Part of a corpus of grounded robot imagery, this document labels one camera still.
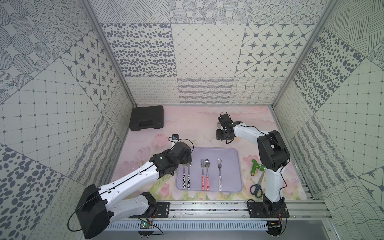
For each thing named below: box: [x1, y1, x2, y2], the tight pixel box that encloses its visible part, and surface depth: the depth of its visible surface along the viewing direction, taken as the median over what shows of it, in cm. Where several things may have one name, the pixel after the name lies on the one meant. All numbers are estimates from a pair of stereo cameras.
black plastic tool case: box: [129, 105, 164, 131], surface depth 109 cm
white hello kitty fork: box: [217, 159, 222, 192], surface depth 86 cm
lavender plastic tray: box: [176, 146, 243, 193], surface depth 88 cm
